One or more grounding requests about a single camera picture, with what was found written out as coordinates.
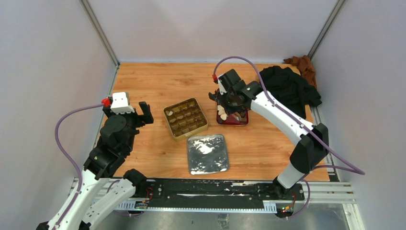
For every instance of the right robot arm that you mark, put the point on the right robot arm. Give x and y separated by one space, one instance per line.
310 141

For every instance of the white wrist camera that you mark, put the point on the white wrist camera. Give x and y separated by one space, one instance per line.
229 82
118 103

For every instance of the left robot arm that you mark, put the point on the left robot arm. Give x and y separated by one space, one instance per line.
80 211

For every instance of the metal tongs black tips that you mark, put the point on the metal tongs black tips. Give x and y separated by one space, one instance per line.
241 118

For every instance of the black cloth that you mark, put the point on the black cloth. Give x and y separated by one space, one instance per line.
290 89

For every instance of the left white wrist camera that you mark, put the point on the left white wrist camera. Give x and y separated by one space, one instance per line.
118 103

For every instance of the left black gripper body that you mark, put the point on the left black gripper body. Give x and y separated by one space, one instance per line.
134 120

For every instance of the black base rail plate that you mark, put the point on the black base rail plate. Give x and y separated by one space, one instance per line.
213 195

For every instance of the gold chocolate tin box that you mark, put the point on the gold chocolate tin box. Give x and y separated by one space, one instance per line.
187 119

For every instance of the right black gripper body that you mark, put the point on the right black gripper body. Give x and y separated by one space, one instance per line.
228 103

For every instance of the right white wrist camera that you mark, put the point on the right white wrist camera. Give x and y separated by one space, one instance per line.
229 82

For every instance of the red chocolate tray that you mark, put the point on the red chocolate tray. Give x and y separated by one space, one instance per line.
229 121

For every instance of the silver tin lid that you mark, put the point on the silver tin lid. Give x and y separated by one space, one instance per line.
207 154

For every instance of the brown cloth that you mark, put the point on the brown cloth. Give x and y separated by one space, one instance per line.
305 67

